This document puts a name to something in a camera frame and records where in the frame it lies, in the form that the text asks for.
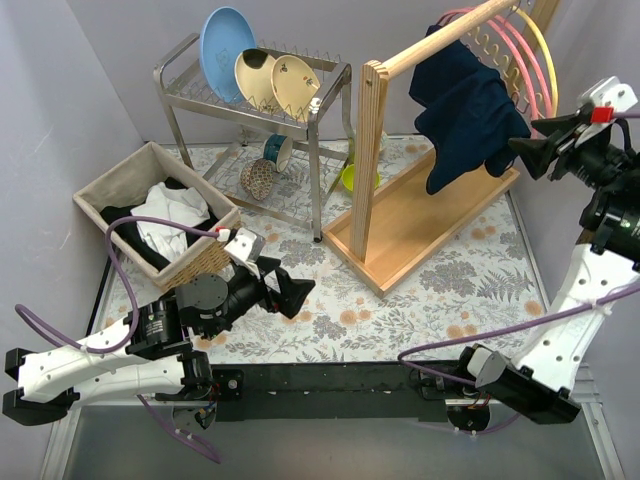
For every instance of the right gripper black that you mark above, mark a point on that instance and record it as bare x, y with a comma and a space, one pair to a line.
561, 156

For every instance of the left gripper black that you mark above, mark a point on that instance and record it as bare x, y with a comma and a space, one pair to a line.
273, 289

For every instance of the dark blue denim skirt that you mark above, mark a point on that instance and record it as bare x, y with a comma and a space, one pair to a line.
467, 115

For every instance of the pink wavy hanger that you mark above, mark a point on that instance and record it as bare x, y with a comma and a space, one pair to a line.
535, 65
520, 60

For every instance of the white cloth garment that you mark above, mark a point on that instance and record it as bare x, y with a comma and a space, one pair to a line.
183, 206

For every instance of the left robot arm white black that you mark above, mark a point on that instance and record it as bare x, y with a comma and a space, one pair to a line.
146, 352

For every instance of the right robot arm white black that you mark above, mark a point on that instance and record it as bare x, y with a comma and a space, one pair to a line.
537, 381

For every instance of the yellow wavy hanger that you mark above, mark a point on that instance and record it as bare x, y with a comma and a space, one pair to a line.
547, 55

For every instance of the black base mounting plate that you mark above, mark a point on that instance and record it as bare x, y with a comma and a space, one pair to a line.
343, 390

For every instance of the patterned red bowl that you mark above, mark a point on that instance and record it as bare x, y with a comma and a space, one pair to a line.
256, 178

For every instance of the wooden clothes rack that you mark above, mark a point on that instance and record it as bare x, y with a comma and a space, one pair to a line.
392, 229

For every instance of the steel dish rack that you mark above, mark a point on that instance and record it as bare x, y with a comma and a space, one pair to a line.
189, 91

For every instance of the lime green bowl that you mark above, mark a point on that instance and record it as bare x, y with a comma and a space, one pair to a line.
348, 177

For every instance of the teal cup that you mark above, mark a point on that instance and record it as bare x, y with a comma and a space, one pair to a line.
277, 150

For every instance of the floral table mat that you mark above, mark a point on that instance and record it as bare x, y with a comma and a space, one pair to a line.
480, 281

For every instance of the black cloth garment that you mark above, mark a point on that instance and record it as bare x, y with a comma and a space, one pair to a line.
129, 232

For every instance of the wicker laundry basket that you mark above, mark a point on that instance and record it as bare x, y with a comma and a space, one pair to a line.
127, 184

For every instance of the cream floral plate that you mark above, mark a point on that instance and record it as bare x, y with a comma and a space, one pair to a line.
294, 84

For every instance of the cream plate dark spot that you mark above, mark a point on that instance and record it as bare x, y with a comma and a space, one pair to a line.
253, 68

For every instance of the blue plate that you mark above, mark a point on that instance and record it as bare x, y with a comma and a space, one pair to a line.
224, 36

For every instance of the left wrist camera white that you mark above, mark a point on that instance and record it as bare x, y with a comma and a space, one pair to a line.
243, 247

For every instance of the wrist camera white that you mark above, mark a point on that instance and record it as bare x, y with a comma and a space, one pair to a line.
605, 99
243, 247

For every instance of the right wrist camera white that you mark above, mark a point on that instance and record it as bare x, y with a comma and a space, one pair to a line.
605, 99

